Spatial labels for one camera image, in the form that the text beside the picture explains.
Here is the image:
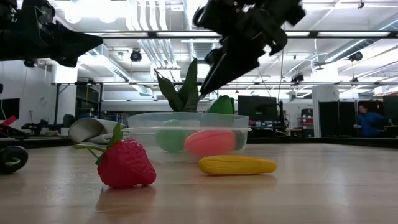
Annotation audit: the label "orange toy carrot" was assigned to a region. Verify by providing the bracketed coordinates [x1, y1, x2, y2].
[183, 129, 246, 156]

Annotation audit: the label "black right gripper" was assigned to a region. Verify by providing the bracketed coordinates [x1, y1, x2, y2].
[199, 0, 307, 96]

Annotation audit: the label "large green toy cabbage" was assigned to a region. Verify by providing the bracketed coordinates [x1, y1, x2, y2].
[205, 95, 236, 115]

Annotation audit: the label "yellow toy corn cob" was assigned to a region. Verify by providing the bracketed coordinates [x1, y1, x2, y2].
[197, 155, 278, 177]

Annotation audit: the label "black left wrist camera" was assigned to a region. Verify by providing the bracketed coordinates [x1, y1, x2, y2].
[22, 0, 57, 30]

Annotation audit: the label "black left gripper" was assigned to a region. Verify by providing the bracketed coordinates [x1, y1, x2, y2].
[0, 20, 104, 69]

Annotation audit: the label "black cabinets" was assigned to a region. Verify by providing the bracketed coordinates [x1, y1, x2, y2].
[318, 100, 383, 139]

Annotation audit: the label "grey cloth towel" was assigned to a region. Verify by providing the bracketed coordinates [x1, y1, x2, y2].
[67, 117, 128, 145]

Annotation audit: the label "bumpy green toy lime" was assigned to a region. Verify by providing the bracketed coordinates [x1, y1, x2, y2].
[154, 119, 195, 153]

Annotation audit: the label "black metal frame stand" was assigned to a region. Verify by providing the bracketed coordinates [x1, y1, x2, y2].
[51, 82, 102, 131]

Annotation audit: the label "red bar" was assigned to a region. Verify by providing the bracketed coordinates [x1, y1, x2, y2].
[0, 115, 17, 128]

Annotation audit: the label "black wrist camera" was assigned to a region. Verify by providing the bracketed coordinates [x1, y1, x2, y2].
[22, 0, 57, 30]
[192, 0, 249, 34]

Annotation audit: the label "green leafy plant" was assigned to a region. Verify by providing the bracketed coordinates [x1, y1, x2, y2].
[154, 58, 206, 113]

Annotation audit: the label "silver ceiling air duct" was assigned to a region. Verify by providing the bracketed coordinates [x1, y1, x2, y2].
[183, 0, 218, 62]

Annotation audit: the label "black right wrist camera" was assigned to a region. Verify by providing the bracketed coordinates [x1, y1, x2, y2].
[192, 0, 249, 34]

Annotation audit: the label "clear plastic tupperware container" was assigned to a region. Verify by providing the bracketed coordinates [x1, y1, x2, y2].
[121, 111, 252, 165]

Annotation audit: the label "large black monitor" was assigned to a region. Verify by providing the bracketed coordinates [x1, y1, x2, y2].
[238, 95, 278, 122]

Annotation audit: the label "black round ring object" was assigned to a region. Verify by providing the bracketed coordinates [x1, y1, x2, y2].
[0, 145, 29, 174]

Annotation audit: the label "white pillar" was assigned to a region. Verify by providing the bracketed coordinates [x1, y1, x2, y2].
[312, 85, 340, 138]

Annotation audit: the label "red toy strawberry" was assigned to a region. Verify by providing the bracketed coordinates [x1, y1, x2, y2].
[73, 123, 157, 189]

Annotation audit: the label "small black wall monitor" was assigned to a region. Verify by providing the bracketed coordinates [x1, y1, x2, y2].
[0, 98, 21, 121]

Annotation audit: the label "person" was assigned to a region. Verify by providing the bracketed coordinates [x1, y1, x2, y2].
[353, 105, 391, 138]

